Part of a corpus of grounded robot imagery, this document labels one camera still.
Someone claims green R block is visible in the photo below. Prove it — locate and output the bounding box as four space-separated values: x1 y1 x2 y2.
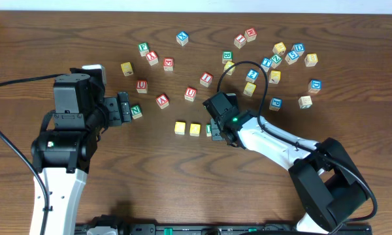
206 124 212 136

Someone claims yellow O block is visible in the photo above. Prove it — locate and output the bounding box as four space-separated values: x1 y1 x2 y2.
189 123 201 136

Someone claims yellow C block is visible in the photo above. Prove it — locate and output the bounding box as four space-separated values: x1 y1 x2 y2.
174 121 186 135

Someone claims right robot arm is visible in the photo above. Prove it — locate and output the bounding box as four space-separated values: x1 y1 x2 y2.
203 92 374 234

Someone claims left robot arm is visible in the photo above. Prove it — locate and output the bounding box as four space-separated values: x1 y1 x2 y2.
29 65 132 234

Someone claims green N block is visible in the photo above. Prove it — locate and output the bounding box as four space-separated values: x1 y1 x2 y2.
131 105 142 119

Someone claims red U block left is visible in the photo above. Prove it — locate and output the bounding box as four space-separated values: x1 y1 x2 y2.
136 80 148 93

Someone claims red u block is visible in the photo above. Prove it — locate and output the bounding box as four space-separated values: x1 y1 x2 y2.
184 87 197 102
136 80 148 93

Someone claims yellow block far left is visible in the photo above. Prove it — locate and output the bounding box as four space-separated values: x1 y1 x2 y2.
121 62 133 76

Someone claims red A block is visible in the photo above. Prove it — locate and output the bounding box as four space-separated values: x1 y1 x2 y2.
156 94 169 109

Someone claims red U block centre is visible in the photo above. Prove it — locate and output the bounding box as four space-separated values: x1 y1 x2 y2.
184 87 197 102

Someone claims red I block centre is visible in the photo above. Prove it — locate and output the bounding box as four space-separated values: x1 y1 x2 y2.
200 72 213 87

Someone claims red i block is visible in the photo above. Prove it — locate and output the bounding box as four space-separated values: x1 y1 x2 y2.
234 34 246 49
200 72 213 87

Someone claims yellow block near R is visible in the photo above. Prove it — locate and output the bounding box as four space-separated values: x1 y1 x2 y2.
243 82 257 97

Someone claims red X block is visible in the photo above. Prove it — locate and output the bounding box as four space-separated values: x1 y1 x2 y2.
145 51 159 66

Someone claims blue P block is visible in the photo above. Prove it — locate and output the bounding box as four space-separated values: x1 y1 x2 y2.
269 97 282 111

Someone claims green F block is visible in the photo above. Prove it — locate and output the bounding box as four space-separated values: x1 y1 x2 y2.
138 42 150 57

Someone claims blue 2 block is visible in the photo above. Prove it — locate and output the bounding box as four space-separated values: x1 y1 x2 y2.
246 69 259 84

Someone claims red E block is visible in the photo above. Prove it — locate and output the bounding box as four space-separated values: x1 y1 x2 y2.
163 57 174 71

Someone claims yellow block near B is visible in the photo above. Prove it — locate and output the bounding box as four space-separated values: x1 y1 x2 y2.
223 61 235 75

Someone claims green B block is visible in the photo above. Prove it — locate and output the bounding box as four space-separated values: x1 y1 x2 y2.
221 51 233 64

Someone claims yellow block mid right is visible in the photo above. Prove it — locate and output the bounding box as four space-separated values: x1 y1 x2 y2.
269 70 281 84

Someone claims blue T block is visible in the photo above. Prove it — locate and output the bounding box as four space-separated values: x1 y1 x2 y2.
261 57 272 72

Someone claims plain wooden block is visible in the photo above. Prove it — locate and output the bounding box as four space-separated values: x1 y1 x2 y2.
298 95 313 109

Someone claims green Z block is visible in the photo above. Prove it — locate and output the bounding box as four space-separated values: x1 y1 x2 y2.
270 54 282 69

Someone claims red I block top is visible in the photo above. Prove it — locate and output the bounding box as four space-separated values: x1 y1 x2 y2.
234 34 246 49

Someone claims blue X block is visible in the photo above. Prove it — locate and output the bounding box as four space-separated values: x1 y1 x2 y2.
176 31 189 46

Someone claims red W block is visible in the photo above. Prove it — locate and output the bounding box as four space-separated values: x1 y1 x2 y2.
244 27 257 42

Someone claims yellow block top right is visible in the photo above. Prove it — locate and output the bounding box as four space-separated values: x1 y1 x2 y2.
272 42 287 56

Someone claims blue 5 block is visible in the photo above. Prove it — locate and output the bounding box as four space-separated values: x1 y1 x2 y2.
285 50 299 65

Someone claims blue D block right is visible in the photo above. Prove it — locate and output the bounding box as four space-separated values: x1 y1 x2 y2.
308 80 322 93

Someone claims blue d block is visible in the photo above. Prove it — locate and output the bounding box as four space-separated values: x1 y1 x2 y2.
308 80 322 93
291 43 305 56

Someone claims blue D block top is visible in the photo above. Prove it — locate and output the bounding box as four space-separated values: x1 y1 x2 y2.
291 43 305 56

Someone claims yellow 8 block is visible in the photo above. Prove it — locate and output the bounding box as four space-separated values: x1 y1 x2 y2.
304 54 319 67

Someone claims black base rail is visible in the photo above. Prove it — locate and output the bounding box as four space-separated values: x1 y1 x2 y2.
74 215 373 235

